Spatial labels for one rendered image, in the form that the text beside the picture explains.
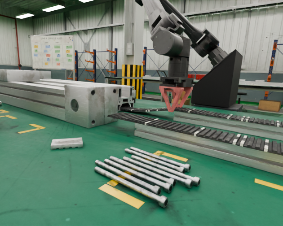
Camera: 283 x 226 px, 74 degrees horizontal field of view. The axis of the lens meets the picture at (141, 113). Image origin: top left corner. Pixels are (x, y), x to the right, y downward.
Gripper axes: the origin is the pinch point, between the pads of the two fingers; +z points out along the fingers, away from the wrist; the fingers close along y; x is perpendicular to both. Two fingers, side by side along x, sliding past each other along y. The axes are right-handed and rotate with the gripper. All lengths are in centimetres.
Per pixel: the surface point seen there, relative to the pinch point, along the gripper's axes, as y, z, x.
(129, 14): -265, -128, -233
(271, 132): 1.3, 1.9, 24.4
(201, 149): 20.9, 2.8, 14.7
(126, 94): -2.4, -2.1, -20.6
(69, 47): -302, -81, -485
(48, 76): -4, -7, -76
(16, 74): 21, -7, -51
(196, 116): 1.9, 1.0, 7.5
